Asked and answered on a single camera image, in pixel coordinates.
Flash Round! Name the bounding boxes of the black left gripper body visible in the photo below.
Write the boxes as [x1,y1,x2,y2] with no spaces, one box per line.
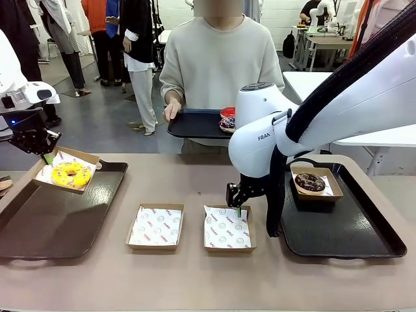
[3,109,49,140]

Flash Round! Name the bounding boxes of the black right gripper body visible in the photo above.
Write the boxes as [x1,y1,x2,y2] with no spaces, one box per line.
[239,174,270,199]

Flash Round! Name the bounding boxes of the white printed paper liner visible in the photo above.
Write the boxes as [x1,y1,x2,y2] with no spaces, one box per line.
[129,207,182,246]
[204,205,252,250]
[35,151,98,189]
[292,172,334,198]

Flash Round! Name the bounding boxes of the yellow glazed sprinkled donut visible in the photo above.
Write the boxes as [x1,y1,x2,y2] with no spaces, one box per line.
[51,161,92,190]

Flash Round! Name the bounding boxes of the kraft paper food box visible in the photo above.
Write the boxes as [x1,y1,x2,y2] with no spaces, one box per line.
[125,203,185,251]
[203,203,257,254]
[289,166,345,203]
[32,146,101,195]

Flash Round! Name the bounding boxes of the chocolate glazed sprinkled donut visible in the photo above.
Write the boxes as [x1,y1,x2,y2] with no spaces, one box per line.
[294,172,326,195]

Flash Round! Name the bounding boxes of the dark donut with white drizzle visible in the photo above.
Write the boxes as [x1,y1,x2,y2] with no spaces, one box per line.
[218,116,237,134]

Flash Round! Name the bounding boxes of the dark tray without handles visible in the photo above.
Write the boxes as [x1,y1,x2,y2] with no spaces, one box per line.
[166,109,237,140]

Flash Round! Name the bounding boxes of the brown plastic serving tray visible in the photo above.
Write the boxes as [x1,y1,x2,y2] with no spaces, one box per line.
[0,159,129,261]

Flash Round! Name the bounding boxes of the black plastic serving tray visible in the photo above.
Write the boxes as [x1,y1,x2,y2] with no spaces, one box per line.
[279,162,408,260]

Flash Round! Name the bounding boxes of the person's right hand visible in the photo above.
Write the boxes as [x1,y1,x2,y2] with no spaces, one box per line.
[163,99,182,124]

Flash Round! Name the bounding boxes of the tan brown donut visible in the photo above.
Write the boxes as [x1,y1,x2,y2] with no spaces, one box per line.
[0,175,14,198]

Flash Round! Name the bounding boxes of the person in dark clothes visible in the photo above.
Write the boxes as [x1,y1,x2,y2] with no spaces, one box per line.
[0,0,62,127]

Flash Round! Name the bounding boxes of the person in white shirt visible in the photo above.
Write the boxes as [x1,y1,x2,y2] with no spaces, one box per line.
[40,0,92,98]

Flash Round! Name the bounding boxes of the person in orange top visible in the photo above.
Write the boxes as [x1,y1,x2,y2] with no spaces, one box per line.
[81,0,110,87]

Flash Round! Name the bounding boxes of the person in beige sweater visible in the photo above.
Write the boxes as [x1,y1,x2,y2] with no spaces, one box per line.
[159,0,286,154]

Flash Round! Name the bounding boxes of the large white table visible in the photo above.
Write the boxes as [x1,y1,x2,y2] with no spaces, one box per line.
[282,71,416,176]

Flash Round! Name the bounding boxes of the person in black jacket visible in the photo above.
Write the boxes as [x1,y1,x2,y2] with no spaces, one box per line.
[120,0,160,136]

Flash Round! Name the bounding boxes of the black backpack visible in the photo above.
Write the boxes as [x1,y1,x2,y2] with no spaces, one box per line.
[282,31,296,59]

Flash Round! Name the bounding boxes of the grey workbench table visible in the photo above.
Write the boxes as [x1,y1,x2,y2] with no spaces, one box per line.
[291,25,355,72]

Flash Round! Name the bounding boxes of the white height-adjustable desk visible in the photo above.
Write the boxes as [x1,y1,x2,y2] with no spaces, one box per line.
[155,29,173,45]

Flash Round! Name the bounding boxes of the person in black top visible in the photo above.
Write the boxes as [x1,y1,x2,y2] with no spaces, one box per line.
[299,0,321,26]

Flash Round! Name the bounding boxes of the orange hanging garment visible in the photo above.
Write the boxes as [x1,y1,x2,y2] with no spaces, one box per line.
[349,0,381,59]

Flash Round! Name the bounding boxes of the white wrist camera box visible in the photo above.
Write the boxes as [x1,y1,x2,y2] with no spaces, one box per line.
[24,81,61,105]

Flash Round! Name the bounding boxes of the black braided cable sleeve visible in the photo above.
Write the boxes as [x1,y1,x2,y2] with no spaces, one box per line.
[266,1,416,239]

